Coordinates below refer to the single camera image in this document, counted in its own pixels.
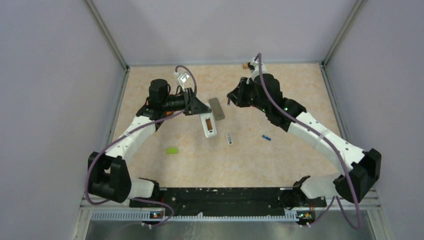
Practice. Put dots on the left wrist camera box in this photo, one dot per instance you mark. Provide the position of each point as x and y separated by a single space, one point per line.
182 78

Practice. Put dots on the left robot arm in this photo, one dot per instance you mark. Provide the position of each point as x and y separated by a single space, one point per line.
108 176

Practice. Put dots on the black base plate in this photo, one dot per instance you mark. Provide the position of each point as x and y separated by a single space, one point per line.
230 202

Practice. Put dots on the white remote battery cover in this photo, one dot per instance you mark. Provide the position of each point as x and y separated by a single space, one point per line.
229 138

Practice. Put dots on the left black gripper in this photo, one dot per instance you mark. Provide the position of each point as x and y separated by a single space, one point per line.
192 105

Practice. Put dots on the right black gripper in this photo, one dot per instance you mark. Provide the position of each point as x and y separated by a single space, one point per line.
237 95

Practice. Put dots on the white remote control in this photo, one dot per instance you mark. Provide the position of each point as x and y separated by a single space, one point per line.
208 123
217 110

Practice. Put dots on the green block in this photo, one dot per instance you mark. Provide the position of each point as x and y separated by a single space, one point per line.
172 150

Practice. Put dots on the blue block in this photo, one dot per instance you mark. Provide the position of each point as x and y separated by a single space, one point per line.
266 137

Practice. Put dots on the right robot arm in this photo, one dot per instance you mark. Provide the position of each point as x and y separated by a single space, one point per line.
357 169

